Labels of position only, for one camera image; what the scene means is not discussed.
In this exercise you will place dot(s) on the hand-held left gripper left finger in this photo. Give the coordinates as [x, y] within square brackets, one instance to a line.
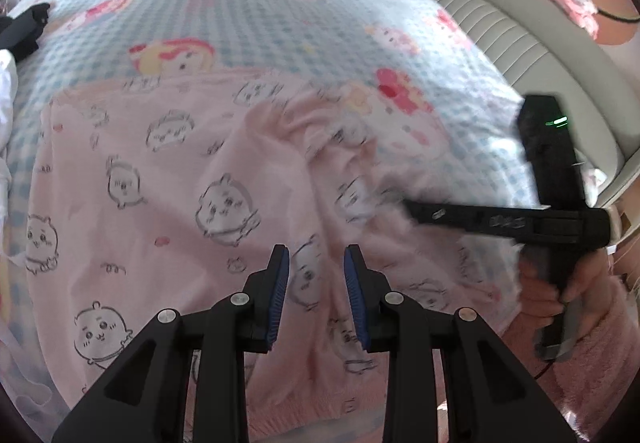
[280, 293]

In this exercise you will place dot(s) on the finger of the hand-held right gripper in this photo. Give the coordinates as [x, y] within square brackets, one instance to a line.
[465, 218]

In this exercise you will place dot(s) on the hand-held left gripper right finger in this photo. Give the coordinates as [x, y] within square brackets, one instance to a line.
[356, 298]

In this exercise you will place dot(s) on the pink cartoon print pants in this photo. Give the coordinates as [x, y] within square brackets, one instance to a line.
[200, 183]

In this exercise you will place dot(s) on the person's right hand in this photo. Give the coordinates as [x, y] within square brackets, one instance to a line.
[535, 295]

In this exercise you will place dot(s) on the grey padded headboard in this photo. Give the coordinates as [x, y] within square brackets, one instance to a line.
[525, 48]

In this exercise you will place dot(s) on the pink and white plush toy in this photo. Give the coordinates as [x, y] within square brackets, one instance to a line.
[575, 5]

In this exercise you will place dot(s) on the checkered cartoon print blanket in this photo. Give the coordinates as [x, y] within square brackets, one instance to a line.
[275, 18]

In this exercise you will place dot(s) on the black garment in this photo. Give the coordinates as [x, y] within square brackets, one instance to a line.
[22, 30]

